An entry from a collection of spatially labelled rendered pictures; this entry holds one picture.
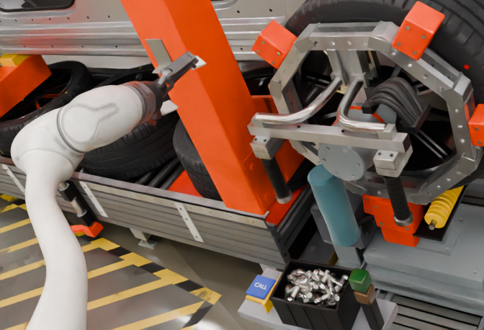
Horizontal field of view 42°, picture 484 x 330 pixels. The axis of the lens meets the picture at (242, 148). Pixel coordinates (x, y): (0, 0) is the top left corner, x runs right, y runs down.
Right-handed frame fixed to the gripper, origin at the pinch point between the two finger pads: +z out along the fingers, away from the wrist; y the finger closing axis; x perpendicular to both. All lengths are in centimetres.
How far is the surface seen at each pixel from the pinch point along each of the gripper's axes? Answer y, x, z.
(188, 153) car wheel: -61, 9, 79
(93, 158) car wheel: -105, 48, 95
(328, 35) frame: 25.8, -18.4, 17.2
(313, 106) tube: 12.0, -26.6, 10.4
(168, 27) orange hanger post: 2.2, 16.3, 14.5
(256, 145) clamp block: -5.0, -21.3, 9.3
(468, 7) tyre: 48, -39, 28
